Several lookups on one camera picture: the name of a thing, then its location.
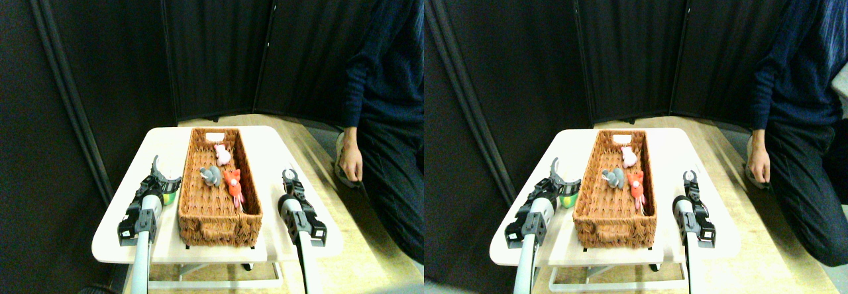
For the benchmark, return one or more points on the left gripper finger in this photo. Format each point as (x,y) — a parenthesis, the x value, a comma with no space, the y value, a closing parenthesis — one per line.
(154,168)
(571,185)
(554,170)
(171,183)

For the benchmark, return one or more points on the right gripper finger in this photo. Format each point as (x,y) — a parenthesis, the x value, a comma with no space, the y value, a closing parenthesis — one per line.
(684,180)
(695,179)
(295,178)
(284,179)

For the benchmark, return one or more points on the green ball toy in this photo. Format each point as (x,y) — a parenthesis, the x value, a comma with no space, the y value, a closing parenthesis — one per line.
(171,198)
(570,201)

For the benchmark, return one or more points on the grey plush toy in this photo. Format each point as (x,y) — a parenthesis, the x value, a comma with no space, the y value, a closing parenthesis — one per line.
(614,178)
(212,176)

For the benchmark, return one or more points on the orange plush toy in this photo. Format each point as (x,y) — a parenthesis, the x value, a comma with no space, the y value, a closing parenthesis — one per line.
(232,180)
(635,183)

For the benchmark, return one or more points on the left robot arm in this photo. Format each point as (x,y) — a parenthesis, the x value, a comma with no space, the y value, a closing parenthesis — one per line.
(152,206)
(543,210)

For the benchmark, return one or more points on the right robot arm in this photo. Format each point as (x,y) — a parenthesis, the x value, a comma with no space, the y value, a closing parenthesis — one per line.
(289,210)
(683,208)

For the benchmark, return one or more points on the person's hand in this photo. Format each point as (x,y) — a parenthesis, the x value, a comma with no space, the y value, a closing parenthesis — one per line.
(760,161)
(351,158)

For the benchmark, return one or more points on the low white table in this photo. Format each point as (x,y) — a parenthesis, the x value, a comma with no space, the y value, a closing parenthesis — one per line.
(165,145)
(568,147)

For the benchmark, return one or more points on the brown wicker basket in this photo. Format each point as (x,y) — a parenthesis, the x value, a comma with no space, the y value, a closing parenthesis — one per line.
(639,234)
(245,233)

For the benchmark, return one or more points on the black curtain stand pole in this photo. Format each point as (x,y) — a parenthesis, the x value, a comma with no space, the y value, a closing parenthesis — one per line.
(67,89)
(680,55)
(583,55)
(264,55)
(472,89)
(170,55)

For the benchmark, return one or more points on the person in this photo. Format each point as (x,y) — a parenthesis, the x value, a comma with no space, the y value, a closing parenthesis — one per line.
(815,49)
(404,55)

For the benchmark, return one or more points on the white shelf unit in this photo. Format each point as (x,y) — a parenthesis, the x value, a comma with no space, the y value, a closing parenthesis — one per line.
(841,92)

